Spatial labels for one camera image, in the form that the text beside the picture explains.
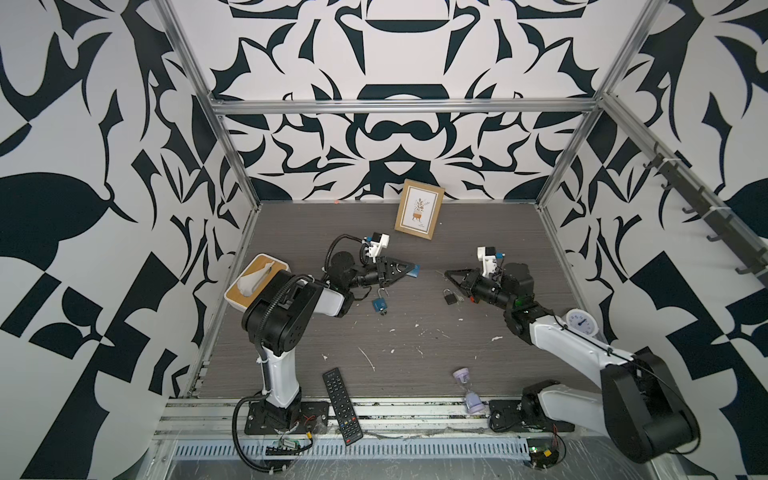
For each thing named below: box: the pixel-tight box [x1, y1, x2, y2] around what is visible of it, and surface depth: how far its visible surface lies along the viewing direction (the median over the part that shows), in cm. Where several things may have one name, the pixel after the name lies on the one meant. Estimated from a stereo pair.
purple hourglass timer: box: [453, 367, 485, 414], surface depth 78 cm
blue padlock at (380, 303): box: [372, 288, 389, 312], surface depth 95 cm
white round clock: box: [566, 308, 599, 337], surface depth 89 cm
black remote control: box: [322, 367, 363, 446], surface depth 77 cm
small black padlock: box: [443, 288, 457, 305], surface depth 97 cm
